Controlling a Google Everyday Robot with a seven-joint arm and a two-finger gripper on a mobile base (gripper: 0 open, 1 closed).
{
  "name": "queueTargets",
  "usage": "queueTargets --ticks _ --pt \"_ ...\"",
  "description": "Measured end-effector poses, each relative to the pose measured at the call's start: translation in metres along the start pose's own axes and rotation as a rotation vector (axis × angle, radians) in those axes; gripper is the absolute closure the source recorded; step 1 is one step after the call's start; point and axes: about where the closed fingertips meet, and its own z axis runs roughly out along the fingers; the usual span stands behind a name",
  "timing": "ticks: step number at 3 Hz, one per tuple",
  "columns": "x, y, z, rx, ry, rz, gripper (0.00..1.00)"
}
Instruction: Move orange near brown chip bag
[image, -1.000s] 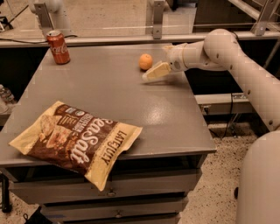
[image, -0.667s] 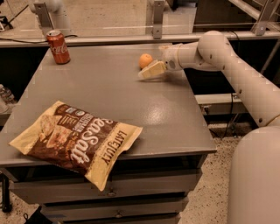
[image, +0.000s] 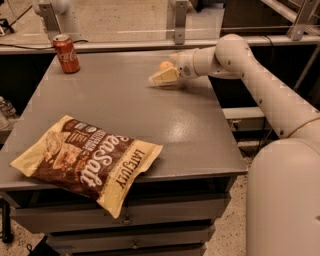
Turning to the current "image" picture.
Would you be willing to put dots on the red coca-cola can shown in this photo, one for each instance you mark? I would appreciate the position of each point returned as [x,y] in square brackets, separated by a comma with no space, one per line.
[66,53]

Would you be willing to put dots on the black stand leg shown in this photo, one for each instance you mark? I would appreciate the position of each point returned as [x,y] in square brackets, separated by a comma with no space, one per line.
[6,234]

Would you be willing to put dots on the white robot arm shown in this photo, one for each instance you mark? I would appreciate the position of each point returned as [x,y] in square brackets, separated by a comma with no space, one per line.
[283,189]

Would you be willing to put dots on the brown sea salt chip bag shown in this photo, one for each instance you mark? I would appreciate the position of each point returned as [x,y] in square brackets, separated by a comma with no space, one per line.
[89,161]

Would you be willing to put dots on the plastic water bottle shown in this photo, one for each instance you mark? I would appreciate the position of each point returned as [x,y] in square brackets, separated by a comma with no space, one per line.
[7,108]

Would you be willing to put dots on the orange fruit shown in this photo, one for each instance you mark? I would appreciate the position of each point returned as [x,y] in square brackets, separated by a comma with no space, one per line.
[164,65]

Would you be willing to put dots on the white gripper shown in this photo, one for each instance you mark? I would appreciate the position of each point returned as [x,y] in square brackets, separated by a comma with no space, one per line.
[184,64]

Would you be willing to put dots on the grey drawer cabinet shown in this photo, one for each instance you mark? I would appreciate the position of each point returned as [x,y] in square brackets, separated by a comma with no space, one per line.
[169,209]

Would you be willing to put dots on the metal railing bar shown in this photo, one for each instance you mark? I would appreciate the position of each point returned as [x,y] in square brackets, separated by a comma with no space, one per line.
[113,24]

